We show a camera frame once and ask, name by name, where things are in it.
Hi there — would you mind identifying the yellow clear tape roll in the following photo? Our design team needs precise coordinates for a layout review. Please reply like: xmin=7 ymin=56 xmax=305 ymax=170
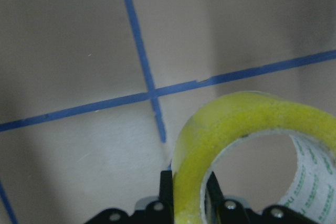
xmin=172 ymin=91 xmax=335 ymax=223

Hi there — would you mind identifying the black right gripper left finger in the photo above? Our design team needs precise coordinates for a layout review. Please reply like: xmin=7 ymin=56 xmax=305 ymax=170
xmin=159 ymin=170 xmax=173 ymax=223

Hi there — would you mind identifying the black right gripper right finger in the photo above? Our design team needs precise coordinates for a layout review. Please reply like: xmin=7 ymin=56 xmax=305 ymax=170
xmin=206 ymin=172 xmax=225 ymax=223

